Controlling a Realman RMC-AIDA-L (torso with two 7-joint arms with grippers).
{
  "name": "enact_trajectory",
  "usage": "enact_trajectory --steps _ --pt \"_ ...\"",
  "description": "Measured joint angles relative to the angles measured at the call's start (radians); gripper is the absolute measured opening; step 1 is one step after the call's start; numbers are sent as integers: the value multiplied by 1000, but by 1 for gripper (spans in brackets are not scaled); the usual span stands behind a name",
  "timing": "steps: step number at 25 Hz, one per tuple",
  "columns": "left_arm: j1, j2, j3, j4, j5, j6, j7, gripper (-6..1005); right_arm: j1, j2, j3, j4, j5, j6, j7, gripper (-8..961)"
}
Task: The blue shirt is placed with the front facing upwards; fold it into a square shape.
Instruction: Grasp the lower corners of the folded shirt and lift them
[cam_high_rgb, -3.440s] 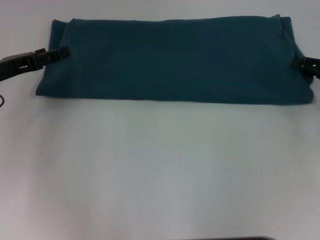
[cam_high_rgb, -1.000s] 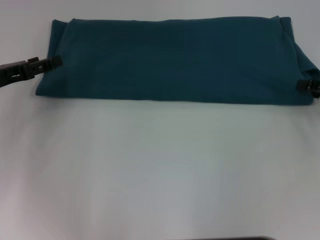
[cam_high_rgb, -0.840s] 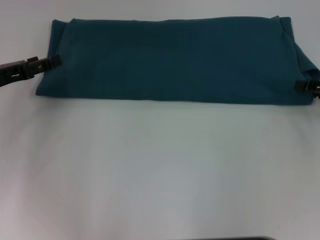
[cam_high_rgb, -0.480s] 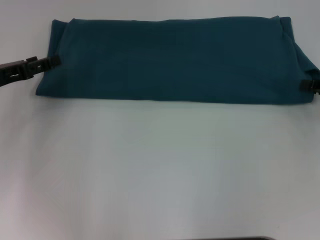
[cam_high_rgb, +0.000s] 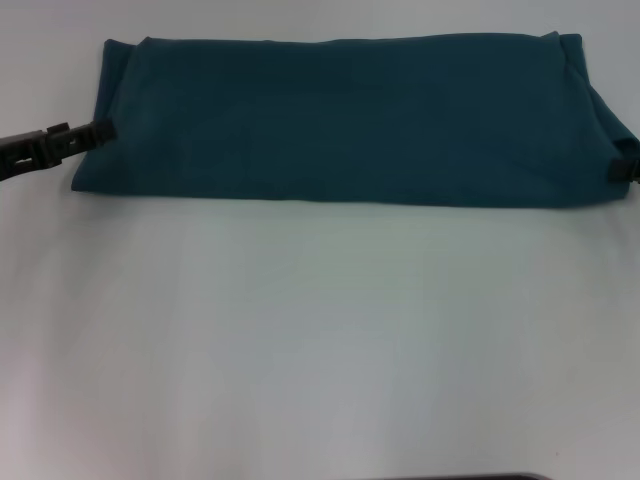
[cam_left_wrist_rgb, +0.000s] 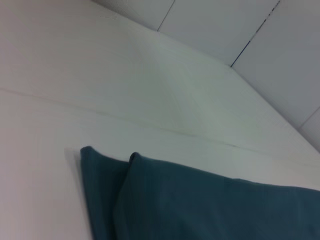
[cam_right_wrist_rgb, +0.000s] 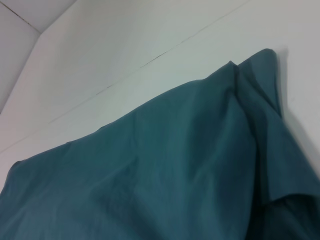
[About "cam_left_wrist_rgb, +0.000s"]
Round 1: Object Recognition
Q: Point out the teal T-shirt with FREE print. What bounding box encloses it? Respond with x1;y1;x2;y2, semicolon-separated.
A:
79;145;320;240

